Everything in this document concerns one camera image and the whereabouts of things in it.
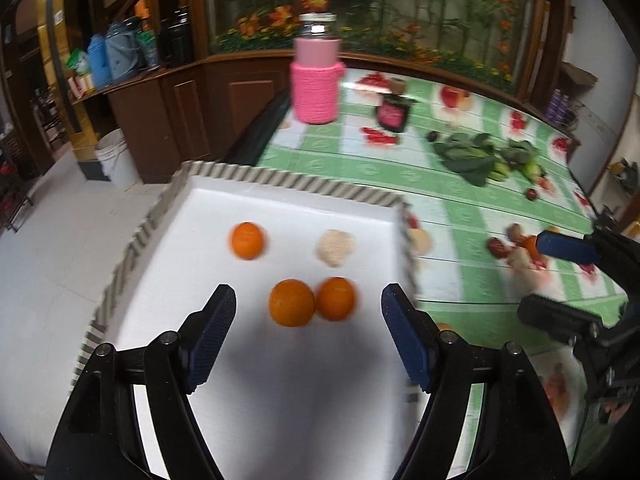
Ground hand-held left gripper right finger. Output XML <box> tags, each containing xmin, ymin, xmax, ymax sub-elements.
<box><xmin>381</xmin><ymin>283</ymin><xmax>573</xmax><ymax>480</ymax></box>

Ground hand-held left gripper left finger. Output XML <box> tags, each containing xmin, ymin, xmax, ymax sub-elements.
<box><xmin>47</xmin><ymin>284</ymin><xmax>237</xmax><ymax>480</ymax></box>

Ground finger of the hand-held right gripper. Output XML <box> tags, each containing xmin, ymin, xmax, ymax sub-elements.
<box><xmin>536</xmin><ymin>220</ymin><xmax>640</xmax><ymax>281</ymax></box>
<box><xmin>517</xmin><ymin>294</ymin><xmax>626</xmax><ymax>347</ymax></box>

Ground orange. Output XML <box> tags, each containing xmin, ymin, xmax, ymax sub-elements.
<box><xmin>315</xmin><ymin>276</ymin><xmax>357</xmax><ymax>322</ymax></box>
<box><xmin>520</xmin><ymin>235</ymin><xmax>543</xmax><ymax>263</ymax></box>
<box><xmin>268</xmin><ymin>279</ymin><xmax>316</xmax><ymax>328</ymax></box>
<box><xmin>230</xmin><ymin>221</ymin><xmax>266</xmax><ymax>261</ymax></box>

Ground striped rim white tray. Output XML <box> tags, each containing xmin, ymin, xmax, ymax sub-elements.
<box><xmin>70</xmin><ymin>160</ymin><xmax>423</xmax><ymax>480</ymax></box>

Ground green bok choy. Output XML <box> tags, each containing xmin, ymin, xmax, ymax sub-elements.
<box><xmin>487</xmin><ymin>160</ymin><xmax>516</xmax><ymax>183</ymax></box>

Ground dark leafy greens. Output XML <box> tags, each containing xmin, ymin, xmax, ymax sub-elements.
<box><xmin>432</xmin><ymin>132</ymin><xmax>501</xmax><ymax>188</ymax></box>

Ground purple bottle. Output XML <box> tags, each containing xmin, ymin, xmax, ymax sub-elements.
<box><xmin>547</xmin><ymin>87</ymin><xmax>573</xmax><ymax>123</ymax></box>

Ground green checkered fruit tablecloth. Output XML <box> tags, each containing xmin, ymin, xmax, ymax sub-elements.
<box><xmin>255</xmin><ymin>52</ymin><xmax>631</xmax><ymax>480</ymax></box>

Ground white bucket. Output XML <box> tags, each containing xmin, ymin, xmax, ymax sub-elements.
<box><xmin>95</xmin><ymin>128</ymin><xmax>141</xmax><ymax>188</ymax></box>

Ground dark red jar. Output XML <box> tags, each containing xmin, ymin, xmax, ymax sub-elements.
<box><xmin>376</xmin><ymin>92</ymin><xmax>418</xmax><ymax>134</ymax></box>

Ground brown wooden cabinet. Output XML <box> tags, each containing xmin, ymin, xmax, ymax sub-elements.
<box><xmin>70</xmin><ymin>55</ymin><xmax>296</xmax><ymax>186</ymax></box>

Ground dark wooden chair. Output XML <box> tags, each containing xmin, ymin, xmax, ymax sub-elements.
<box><xmin>0</xmin><ymin>150</ymin><xmax>36</xmax><ymax>233</ymax></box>

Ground pink knit sleeve jar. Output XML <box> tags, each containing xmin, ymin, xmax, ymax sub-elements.
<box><xmin>290</xmin><ymin>11</ymin><xmax>346</xmax><ymax>125</ymax></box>

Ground black kettle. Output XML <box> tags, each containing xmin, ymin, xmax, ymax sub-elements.
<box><xmin>159</xmin><ymin>12</ymin><xmax>195</xmax><ymax>68</ymax></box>

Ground grey blue thermos jug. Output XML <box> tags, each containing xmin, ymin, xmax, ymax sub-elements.
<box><xmin>105</xmin><ymin>20</ymin><xmax>148</xmax><ymax>81</ymax></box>

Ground green snack bag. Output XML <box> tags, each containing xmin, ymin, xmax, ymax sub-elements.
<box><xmin>66</xmin><ymin>49</ymin><xmax>91</xmax><ymax>78</ymax></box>

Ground flower wall mural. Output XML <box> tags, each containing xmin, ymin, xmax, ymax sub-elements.
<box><xmin>207</xmin><ymin>0</ymin><xmax>551</xmax><ymax>96</ymax></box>

